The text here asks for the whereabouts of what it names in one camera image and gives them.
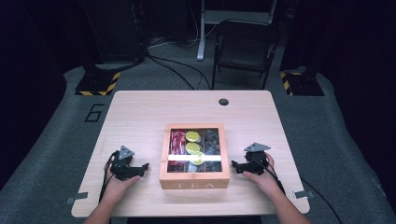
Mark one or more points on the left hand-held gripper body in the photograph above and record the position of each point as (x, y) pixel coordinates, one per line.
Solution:
(122, 169)

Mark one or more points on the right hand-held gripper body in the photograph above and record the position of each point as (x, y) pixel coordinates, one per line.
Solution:
(257, 161)

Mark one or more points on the wooden tea box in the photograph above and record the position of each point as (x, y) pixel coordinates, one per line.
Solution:
(194, 180)

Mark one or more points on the person's left hand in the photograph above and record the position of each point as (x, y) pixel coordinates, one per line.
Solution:
(116, 189)

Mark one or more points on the person's right hand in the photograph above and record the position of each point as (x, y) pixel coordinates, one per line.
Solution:
(267, 183)

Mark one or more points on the dark tea bags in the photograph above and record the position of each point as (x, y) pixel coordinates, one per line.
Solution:
(212, 143)

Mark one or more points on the red tea packets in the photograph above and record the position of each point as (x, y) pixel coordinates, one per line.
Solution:
(177, 143)

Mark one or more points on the yellow-green round capsule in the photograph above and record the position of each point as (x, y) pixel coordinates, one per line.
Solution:
(192, 136)
(192, 147)
(198, 159)

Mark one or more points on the white tea packet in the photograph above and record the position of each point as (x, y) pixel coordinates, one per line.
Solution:
(191, 168)

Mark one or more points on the grey tape strip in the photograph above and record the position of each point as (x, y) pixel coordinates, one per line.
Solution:
(303, 194)
(77, 197)

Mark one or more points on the black table grommet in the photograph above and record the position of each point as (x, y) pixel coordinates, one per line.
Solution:
(223, 102)

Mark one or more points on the person's dark clothing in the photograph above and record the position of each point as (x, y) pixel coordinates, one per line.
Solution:
(193, 220)

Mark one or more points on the black yellow striped stand base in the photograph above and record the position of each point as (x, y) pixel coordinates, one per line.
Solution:
(300, 84)
(98, 84)

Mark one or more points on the black folding chair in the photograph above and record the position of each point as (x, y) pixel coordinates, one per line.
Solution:
(244, 49)

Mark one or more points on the white metal stand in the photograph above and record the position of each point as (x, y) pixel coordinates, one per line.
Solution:
(201, 40)

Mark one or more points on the black equipment cabinet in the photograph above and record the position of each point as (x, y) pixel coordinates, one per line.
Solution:
(115, 28)

